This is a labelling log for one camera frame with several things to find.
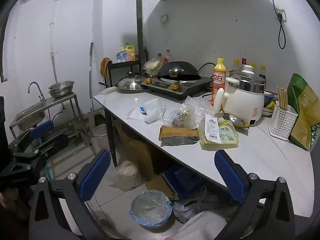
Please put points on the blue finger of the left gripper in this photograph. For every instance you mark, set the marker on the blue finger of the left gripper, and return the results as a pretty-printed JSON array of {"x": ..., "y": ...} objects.
[{"x": 42, "y": 130}]

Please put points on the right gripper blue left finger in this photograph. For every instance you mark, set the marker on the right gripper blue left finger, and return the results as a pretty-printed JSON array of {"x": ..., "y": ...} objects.
[{"x": 92, "y": 173}]

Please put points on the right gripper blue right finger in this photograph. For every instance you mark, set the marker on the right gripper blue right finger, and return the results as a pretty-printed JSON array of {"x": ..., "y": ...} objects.
[{"x": 232, "y": 174}]

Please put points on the yellow food tray package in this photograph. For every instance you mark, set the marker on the yellow food tray package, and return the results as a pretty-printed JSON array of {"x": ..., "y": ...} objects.
[{"x": 217, "y": 131}]

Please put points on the brown paper bag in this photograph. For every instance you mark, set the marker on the brown paper bag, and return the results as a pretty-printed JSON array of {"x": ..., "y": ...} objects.
[{"x": 177, "y": 136}]

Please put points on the clear plastic bag trash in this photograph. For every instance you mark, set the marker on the clear plastic bag trash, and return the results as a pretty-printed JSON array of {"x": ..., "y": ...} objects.
[{"x": 189, "y": 114}]

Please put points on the gold cracker wrapper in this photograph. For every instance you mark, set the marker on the gold cracker wrapper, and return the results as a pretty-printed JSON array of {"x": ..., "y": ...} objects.
[{"x": 237, "y": 122}]

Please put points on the blue white wrapper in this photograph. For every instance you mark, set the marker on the blue white wrapper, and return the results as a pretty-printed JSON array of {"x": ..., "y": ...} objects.
[{"x": 142, "y": 110}]

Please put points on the pink trash bucket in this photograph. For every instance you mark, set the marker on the pink trash bucket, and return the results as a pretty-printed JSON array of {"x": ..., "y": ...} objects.
[{"x": 100, "y": 134}]

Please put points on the blue-lined trash bin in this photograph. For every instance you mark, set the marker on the blue-lined trash bin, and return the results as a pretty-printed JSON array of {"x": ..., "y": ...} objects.
[{"x": 151, "y": 209}]

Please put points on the bagged white rice cooker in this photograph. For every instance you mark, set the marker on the bagged white rice cooker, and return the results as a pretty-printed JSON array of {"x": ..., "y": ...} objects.
[{"x": 126, "y": 176}]

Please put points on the steel colander bowl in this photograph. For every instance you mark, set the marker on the steel colander bowl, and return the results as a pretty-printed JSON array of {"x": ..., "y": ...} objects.
[{"x": 61, "y": 89}]

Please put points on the blue cardboard box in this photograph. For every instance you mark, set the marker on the blue cardboard box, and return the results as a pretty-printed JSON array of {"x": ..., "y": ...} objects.
[{"x": 182, "y": 180}]

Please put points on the brown cardboard sheet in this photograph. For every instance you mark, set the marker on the brown cardboard sheet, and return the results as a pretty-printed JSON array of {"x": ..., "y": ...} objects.
[{"x": 137, "y": 152}]

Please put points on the white plates stack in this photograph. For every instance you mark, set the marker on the white plates stack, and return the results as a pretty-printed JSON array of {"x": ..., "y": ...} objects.
[{"x": 267, "y": 111}]

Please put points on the white perforated chopstick holder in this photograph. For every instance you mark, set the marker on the white perforated chopstick holder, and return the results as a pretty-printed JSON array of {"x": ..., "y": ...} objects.
[{"x": 282, "y": 122}]

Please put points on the white electric cooking pot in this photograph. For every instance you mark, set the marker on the white electric cooking pot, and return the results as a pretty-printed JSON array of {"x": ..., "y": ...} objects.
[{"x": 243, "y": 95}]

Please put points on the green yellow rice bag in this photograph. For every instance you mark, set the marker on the green yellow rice bag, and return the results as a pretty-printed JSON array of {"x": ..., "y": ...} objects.
[{"x": 306, "y": 104}]

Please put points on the bundle of wooden chopsticks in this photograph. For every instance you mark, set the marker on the bundle of wooden chopsticks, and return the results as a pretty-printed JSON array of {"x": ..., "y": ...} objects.
[{"x": 282, "y": 98}]

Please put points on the yellow cloth on rack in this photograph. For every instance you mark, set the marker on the yellow cloth on rack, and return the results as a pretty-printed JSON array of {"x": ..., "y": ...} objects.
[{"x": 104, "y": 67}]

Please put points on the black shelf rack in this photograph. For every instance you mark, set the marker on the black shelf rack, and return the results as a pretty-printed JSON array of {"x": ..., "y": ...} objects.
[{"x": 119, "y": 70}]

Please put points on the steel wok lid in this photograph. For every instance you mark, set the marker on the steel wok lid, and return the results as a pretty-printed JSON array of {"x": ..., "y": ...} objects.
[{"x": 131, "y": 82}]

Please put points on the dark soy sauce bottle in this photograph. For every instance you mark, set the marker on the dark soy sauce bottle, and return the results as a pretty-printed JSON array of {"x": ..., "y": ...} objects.
[{"x": 262, "y": 73}]

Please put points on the yellow oil jug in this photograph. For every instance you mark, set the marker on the yellow oil jug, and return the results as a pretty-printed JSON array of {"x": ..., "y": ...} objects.
[{"x": 129, "y": 51}]

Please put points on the black wok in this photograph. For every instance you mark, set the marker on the black wok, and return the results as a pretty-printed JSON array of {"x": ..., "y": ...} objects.
[{"x": 179, "y": 70}]

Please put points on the wall power outlet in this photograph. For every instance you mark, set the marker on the wall power outlet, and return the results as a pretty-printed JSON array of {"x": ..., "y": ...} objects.
[{"x": 280, "y": 15}]

